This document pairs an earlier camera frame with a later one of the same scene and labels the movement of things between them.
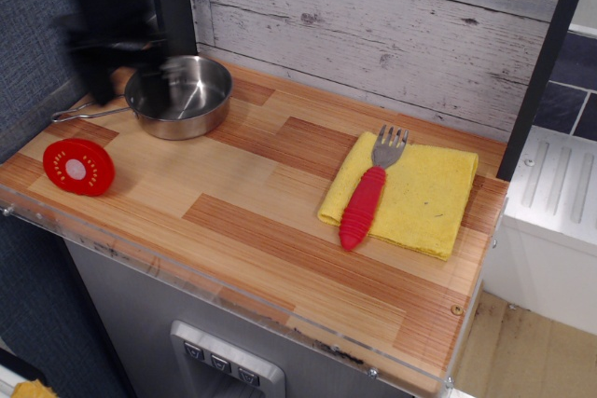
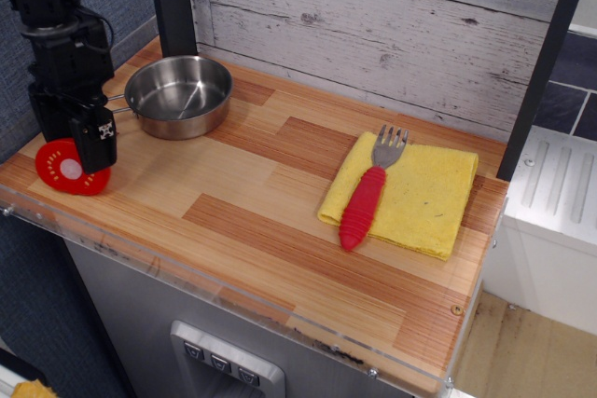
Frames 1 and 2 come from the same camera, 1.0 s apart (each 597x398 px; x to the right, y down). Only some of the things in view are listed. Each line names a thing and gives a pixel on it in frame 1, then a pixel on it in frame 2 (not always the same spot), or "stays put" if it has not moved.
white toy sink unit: x=543 y=258 stays put
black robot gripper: x=105 y=6 to x=72 y=61
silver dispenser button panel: x=213 y=366 stays put
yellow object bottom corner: x=33 y=389 stays put
